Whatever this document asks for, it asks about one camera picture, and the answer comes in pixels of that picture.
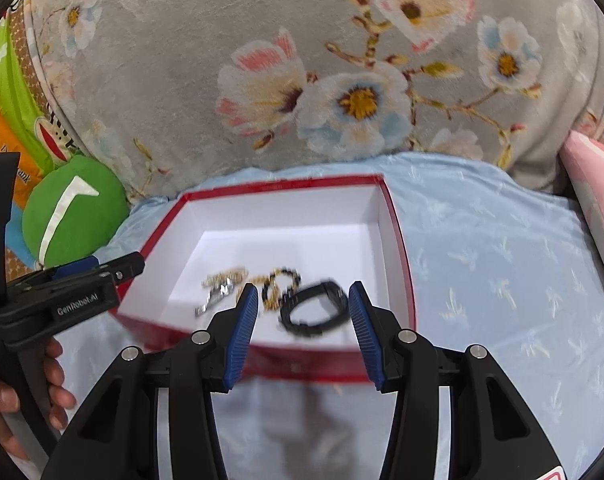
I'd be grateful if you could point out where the black wristwatch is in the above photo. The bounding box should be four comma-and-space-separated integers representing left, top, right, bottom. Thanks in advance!
279, 281, 349, 338

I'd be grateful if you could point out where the red jewelry box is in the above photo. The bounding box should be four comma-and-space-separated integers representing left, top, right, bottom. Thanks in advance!
108, 173, 417, 385

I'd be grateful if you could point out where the left hand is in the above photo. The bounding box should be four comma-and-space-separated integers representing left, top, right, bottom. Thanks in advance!
0, 338, 77, 460

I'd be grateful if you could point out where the green round plush cushion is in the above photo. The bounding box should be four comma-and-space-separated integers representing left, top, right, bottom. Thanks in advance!
22, 155, 129, 268

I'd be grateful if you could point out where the colourful monkey cartoon bedding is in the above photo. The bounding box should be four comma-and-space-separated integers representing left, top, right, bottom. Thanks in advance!
0, 0, 80, 278

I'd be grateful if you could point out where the light blue bed sheet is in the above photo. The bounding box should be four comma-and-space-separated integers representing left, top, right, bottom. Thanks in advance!
1, 150, 604, 480

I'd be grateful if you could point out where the grey floral blanket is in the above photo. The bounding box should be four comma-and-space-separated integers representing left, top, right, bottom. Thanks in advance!
24, 0, 604, 200

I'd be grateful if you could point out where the pink white pillow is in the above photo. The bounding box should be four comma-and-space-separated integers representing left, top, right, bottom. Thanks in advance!
560, 130, 604, 263

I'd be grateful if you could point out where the black gold bead bracelet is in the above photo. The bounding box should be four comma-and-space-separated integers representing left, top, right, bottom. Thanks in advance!
260, 266, 303, 313

